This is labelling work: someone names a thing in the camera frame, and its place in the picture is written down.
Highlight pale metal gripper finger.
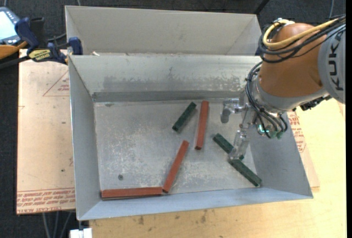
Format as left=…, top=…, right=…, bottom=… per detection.
left=238, top=132, right=249, bottom=161
left=228, top=130, right=243, bottom=160

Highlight dark green flat block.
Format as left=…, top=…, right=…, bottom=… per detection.
left=213, top=132, right=245, bottom=160
left=172, top=101, right=197, bottom=133
left=228, top=159, right=262, bottom=187

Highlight red-brown flat block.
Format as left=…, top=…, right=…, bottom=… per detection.
left=194, top=100, right=210, bottom=151
left=100, top=186, right=164, bottom=200
left=162, top=140, right=190, bottom=194

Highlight grey metal bin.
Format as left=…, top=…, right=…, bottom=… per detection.
left=64, top=5, right=314, bottom=221

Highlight brown cardboard board, red print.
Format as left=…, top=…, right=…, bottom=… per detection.
left=16, top=48, right=321, bottom=215

